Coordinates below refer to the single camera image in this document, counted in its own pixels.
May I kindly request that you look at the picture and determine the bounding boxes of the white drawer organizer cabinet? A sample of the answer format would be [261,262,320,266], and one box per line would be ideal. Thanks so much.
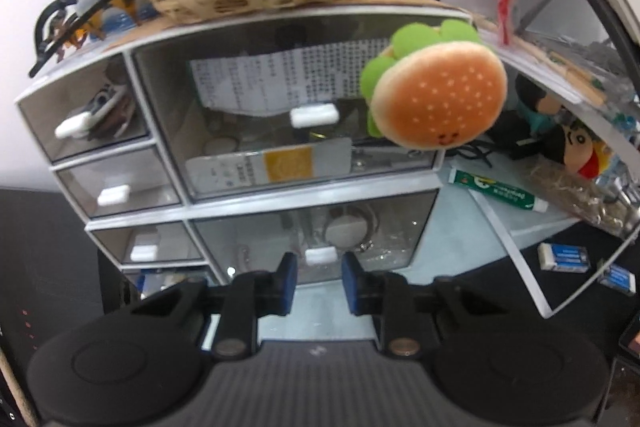
[16,2,464,293]

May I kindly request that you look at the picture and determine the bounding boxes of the yellow white medicine packet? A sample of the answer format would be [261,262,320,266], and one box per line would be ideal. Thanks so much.
[186,138,352,195]

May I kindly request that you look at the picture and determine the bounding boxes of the green white toothpaste tube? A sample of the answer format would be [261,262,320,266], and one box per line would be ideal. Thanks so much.
[448,168,549,213]

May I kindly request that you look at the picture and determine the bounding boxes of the blue white eraser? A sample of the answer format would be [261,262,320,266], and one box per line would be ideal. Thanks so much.
[537,243,590,274]
[598,263,637,296]

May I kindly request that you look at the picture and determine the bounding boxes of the printed paper receipt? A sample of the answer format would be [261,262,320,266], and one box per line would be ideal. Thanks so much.
[189,38,390,117]

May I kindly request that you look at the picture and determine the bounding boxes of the hamburger plush toy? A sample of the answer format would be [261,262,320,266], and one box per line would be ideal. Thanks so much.
[359,20,508,150]

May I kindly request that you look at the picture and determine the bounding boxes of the cartoon boy plush doll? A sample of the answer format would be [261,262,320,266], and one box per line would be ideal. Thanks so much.
[515,75,612,180]

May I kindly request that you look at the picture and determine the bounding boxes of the white desk riser shelf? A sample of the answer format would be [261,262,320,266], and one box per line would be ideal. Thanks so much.
[462,14,639,319]

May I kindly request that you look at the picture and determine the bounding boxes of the red plastic packet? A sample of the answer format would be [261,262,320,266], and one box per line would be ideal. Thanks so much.
[497,0,514,46]

